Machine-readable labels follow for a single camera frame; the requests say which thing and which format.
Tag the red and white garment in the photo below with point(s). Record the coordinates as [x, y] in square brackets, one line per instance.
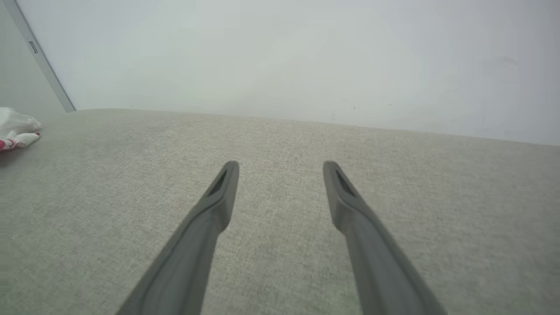
[15, 129]

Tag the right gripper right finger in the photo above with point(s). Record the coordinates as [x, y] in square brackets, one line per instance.
[376, 262]

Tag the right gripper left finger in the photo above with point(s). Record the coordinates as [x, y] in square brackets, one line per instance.
[192, 253]

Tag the grey metal wall strip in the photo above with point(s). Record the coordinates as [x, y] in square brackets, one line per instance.
[41, 59]

